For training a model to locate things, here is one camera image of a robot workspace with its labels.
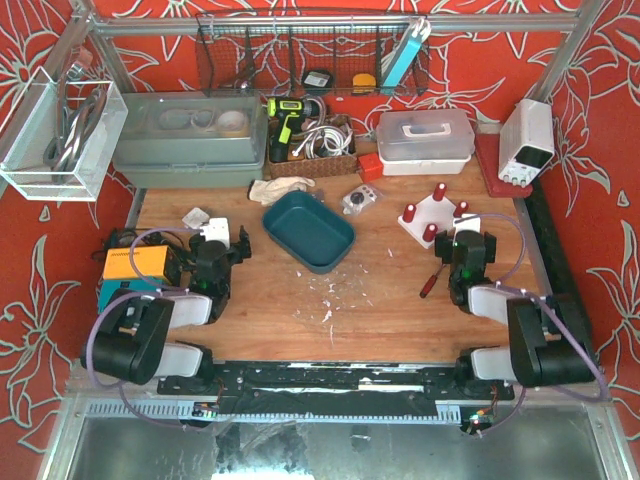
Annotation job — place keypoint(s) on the teal plastic tray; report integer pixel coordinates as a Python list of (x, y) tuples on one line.
[(309, 231)]

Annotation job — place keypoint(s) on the green yellow power drill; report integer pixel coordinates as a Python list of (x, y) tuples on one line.
[(290, 114)]

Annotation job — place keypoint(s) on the white power adapter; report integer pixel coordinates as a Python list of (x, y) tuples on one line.
[(196, 219)]

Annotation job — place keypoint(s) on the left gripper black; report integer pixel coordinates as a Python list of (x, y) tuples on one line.
[(239, 246)]

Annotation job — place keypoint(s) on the clear acrylic box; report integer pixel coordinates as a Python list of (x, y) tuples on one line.
[(58, 141)]

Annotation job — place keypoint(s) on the white peg board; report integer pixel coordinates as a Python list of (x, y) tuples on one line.
[(429, 211)]

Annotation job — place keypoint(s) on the grey plastic storage box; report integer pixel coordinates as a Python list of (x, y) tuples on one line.
[(189, 140)]

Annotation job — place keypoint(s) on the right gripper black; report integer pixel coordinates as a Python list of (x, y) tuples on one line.
[(443, 242)]

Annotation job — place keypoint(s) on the white work glove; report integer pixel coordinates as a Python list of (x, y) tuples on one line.
[(267, 192)]

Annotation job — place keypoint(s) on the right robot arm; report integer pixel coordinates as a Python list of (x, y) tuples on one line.
[(548, 341)]

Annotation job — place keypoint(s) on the red mat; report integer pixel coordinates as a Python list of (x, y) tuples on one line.
[(487, 154)]

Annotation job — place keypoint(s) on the black wire basket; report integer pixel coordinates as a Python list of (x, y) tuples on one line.
[(269, 50)]

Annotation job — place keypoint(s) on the large red spring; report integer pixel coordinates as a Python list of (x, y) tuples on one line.
[(439, 192)]

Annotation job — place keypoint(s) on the blue white box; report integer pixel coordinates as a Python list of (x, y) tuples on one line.
[(396, 63)]

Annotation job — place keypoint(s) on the wicker basket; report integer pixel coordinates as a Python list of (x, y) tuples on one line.
[(331, 157)]

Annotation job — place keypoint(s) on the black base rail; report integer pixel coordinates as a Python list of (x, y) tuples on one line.
[(334, 389)]

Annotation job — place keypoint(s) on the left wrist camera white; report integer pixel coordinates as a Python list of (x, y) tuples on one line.
[(216, 229)]

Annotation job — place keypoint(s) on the red orange socket cube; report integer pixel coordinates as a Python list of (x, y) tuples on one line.
[(370, 167)]

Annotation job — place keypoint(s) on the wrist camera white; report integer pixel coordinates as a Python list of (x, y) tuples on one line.
[(467, 222), (216, 229)]

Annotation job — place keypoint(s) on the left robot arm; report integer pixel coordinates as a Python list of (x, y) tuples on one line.
[(128, 342)]

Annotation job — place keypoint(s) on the white power supply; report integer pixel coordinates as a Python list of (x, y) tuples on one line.
[(526, 143)]

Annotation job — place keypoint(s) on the white plastic toolbox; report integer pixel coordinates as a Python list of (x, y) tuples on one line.
[(424, 142)]

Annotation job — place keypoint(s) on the red handled ratchet wrench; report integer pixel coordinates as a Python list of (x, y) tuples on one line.
[(431, 282)]

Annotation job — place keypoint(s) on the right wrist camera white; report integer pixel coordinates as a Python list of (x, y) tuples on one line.
[(467, 222)]

